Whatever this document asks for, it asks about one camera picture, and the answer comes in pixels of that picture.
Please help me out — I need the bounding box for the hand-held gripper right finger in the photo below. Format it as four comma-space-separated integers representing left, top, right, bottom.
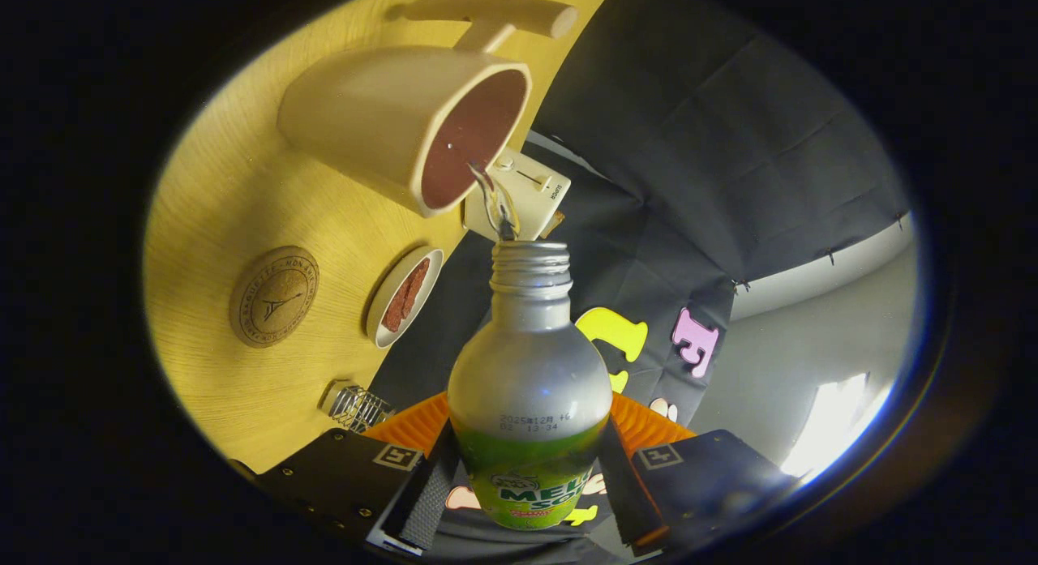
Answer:
600, 391, 800, 556

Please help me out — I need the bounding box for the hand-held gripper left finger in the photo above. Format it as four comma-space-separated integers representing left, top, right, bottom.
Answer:
229, 391, 457, 558

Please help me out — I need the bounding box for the silver green juice bottle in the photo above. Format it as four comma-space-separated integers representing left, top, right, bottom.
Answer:
447, 241, 614, 531

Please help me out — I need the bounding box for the round cork coaster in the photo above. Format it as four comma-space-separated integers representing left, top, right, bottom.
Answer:
229, 246, 320, 349

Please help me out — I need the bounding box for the clear juice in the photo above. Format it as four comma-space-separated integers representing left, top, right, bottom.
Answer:
469, 161, 520, 242

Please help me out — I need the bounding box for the cream cup with wooden handle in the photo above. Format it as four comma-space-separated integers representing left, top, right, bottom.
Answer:
276, 0, 579, 219

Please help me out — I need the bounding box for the small white bowl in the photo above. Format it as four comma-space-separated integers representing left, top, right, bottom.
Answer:
365, 246, 445, 349

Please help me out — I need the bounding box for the white toaster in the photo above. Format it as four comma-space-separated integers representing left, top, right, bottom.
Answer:
462, 148, 572, 243

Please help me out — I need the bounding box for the wooden table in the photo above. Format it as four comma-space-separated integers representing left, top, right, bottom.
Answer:
142, 0, 621, 475

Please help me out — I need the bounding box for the metal wire basket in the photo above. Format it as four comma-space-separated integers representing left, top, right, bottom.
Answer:
320, 380, 396, 434

